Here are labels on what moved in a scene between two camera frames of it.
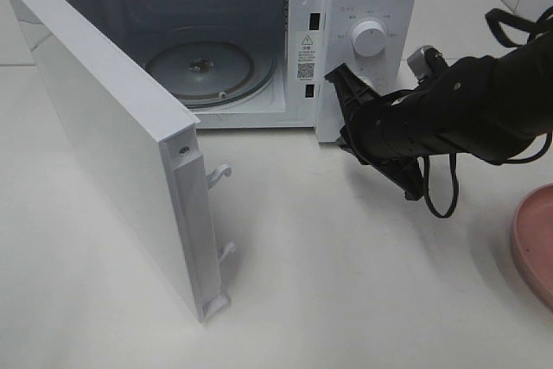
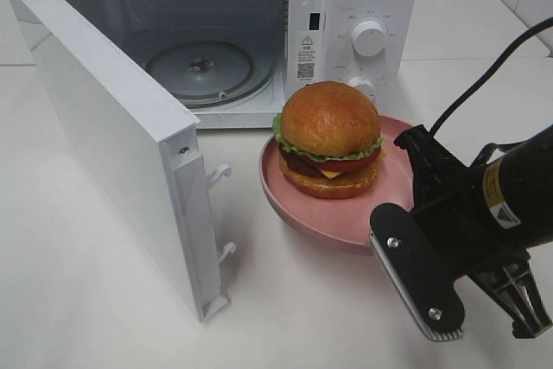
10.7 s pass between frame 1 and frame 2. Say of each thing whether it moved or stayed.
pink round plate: moved
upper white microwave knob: stayed
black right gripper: moved
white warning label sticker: stayed
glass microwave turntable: stayed
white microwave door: stayed
